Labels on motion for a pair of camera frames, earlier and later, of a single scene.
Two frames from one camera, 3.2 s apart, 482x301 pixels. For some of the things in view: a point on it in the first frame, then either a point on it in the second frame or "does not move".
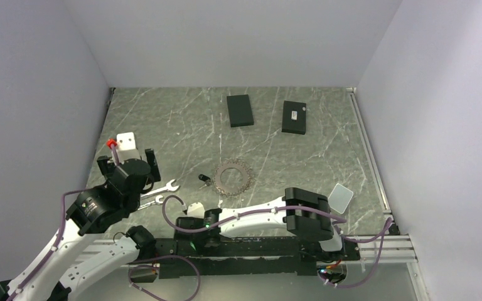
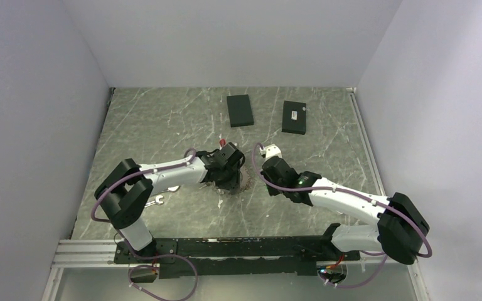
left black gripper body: (107, 166) → (231, 179)
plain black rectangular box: (240, 110) does not move
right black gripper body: (200, 248) → (273, 191)
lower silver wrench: (157, 201) does not move
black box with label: (294, 117) does not move
